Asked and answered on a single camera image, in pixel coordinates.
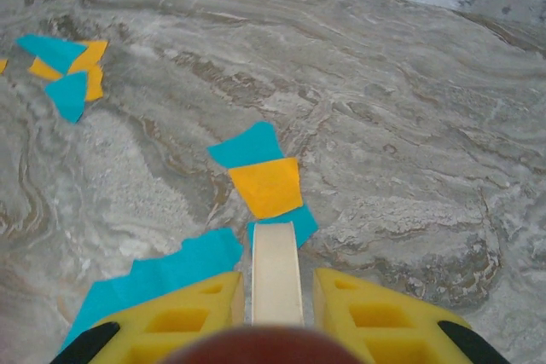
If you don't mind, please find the blue paper scrap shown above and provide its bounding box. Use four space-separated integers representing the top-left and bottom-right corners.
15 34 87 73
44 70 90 124
206 120 283 169
247 204 320 250
59 227 245 353

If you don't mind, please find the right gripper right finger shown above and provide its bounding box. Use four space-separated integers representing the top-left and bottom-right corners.
313 268 512 364

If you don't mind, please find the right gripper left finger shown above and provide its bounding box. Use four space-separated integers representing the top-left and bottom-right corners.
49 271 246 364

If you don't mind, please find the cream hand brush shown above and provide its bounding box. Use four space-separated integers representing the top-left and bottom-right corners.
251 221 305 327

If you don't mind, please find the dark red rounded cap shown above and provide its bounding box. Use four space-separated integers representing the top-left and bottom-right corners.
168 324 357 364

